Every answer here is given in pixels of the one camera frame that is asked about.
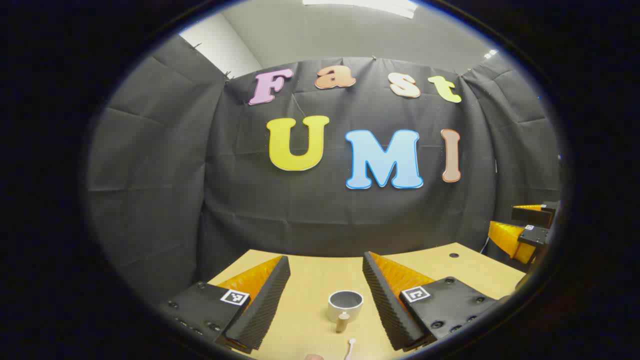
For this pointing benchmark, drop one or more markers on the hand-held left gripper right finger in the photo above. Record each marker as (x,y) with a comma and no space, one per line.
(385,305)

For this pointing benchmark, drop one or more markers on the ceiling light panel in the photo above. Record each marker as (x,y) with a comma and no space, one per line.
(360,6)

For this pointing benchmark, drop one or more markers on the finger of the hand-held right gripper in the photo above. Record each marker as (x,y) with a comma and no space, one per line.
(532,216)
(507,237)

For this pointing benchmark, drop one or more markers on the white toothbrush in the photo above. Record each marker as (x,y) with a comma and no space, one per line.
(351,343)

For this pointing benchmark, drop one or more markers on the wooden desktop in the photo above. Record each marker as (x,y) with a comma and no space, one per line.
(320,280)

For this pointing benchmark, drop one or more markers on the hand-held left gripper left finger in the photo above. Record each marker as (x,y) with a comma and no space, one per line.
(265,305)

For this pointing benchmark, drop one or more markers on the black backdrop cloth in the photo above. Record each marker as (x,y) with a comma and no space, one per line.
(320,210)

